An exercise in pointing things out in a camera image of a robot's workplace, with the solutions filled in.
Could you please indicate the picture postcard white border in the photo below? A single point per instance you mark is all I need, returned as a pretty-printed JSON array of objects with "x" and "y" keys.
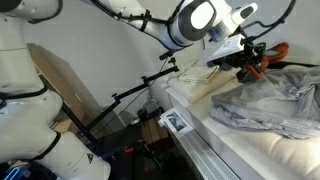
[{"x": 176, "y": 121}]

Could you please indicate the cream tufted cushion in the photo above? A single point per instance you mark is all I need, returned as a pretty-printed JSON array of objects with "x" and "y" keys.
[{"x": 200, "y": 91}]

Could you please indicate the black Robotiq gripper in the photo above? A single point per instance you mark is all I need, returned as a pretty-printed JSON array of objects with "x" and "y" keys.
[{"x": 235, "y": 60}]

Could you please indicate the small wooden stool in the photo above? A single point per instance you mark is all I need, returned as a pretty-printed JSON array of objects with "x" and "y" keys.
[{"x": 153, "y": 130}]

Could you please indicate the white tufted mattress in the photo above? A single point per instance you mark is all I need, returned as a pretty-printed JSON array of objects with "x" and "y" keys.
[{"x": 283, "y": 156}]

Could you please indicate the orange and blue sock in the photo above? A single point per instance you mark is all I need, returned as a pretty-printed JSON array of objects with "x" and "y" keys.
[{"x": 276, "y": 53}]

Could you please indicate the grey round device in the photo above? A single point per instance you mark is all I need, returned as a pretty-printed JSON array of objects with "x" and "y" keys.
[{"x": 150, "y": 108}]

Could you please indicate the blue lit device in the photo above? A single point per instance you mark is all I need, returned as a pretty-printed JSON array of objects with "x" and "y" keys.
[{"x": 11, "y": 173}]

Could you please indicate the grey mesh bag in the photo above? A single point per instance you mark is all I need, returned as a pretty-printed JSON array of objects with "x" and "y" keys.
[{"x": 266, "y": 100}]

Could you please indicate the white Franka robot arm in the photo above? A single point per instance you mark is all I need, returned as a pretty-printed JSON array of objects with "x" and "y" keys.
[{"x": 26, "y": 126}]

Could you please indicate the wooden cabinet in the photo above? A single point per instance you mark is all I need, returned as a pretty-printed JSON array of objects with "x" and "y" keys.
[{"x": 66, "y": 86}]

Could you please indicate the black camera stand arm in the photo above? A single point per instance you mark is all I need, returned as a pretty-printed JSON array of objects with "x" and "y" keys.
[{"x": 133, "y": 90}]

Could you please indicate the white bed base ledge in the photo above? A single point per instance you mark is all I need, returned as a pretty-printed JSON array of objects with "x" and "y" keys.
[{"x": 216, "y": 143}]

